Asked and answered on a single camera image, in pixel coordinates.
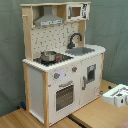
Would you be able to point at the white fridge door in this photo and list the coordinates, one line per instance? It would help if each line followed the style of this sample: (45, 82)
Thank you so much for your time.
(90, 80)

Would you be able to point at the oven door with window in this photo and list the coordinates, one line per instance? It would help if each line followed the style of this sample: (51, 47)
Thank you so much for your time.
(64, 96)

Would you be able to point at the black stovetop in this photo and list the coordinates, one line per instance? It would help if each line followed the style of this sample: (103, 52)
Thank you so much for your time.
(58, 59)

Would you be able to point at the grey range hood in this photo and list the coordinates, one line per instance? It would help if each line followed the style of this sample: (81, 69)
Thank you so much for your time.
(48, 18)

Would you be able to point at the red right stove knob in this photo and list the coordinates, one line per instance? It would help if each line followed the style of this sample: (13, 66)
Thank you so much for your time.
(74, 69)

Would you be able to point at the small metal pot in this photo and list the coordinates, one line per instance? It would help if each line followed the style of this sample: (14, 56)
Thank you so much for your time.
(48, 56)

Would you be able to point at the white toy microwave door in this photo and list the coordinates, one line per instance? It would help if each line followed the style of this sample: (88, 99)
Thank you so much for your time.
(77, 11)

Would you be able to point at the wooden toy kitchen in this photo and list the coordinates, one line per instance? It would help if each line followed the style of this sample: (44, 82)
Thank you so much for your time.
(40, 84)

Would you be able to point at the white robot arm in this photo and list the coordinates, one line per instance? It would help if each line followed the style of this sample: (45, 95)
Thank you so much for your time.
(117, 96)

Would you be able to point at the black toy faucet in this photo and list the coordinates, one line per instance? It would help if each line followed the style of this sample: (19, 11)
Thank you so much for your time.
(71, 43)

